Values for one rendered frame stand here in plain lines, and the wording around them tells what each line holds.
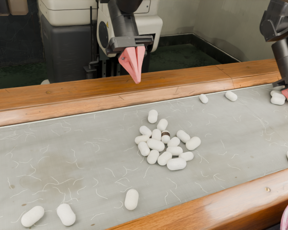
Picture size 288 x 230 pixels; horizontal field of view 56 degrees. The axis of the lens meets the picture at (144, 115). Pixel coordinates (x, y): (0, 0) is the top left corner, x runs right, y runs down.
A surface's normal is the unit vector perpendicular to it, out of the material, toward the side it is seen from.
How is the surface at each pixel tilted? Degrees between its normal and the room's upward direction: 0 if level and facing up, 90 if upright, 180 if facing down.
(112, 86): 0
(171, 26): 88
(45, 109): 45
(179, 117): 0
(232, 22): 90
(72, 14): 90
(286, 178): 0
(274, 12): 89
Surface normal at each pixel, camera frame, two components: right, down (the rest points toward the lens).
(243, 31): -0.88, 0.21
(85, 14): 0.47, 0.56
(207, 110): 0.11, -0.80
